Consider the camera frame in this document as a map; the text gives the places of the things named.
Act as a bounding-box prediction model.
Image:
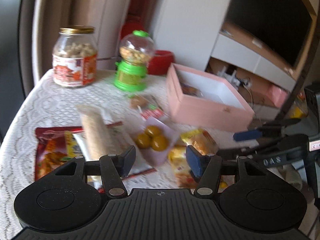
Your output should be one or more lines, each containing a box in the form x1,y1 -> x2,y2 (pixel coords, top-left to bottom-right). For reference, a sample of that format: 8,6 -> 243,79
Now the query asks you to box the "green gumball candy dispenser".
114,30 -> 155,92

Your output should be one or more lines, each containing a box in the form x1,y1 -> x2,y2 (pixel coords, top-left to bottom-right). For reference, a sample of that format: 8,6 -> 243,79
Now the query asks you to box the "pink item on shelf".
266,85 -> 288,108

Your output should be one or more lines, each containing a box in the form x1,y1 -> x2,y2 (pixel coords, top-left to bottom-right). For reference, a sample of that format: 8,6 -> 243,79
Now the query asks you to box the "round cracker packet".
76,105 -> 116,161

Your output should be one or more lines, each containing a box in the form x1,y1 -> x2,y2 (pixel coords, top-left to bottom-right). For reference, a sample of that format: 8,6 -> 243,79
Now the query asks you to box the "pink cardboard box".
166,63 -> 254,132

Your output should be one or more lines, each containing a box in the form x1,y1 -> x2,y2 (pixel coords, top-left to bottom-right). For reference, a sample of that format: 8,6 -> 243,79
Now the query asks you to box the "red round lidded bin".
120,21 -> 175,75

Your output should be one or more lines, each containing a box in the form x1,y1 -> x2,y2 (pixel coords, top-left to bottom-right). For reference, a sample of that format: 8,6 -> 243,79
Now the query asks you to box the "white tv cabinet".
207,22 -> 296,109

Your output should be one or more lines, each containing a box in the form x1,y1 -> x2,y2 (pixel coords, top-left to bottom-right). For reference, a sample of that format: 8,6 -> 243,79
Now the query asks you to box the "glass snack jar gold lid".
52,25 -> 98,88

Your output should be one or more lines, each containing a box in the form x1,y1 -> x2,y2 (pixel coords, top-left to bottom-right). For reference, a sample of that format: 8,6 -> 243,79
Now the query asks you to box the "white red snack bag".
72,122 -> 155,178

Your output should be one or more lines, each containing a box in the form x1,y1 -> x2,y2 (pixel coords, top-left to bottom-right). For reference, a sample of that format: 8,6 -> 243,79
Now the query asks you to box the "white lace tablecloth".
1,70 -> 258,239

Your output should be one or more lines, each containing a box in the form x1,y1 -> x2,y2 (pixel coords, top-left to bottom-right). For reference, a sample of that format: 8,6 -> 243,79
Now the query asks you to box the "black television screen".
226,0 -> 311,66

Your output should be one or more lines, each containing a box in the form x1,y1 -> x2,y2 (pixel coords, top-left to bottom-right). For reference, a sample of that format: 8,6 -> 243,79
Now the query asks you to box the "hawthorn lollipop packet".
129,94 -> 169,121

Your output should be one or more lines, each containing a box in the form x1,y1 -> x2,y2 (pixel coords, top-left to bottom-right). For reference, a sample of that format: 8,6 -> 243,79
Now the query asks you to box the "yellow gold snack bag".
168,128 -> 219,189

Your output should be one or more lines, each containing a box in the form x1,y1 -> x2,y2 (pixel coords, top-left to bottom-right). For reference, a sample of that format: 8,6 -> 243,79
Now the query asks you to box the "yellow balls snack pack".
131,117 -> 180,167

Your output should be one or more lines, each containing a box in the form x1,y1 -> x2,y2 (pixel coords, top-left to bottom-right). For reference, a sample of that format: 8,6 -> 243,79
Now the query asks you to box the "red chicken snack bag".
34,126 -> 82,180

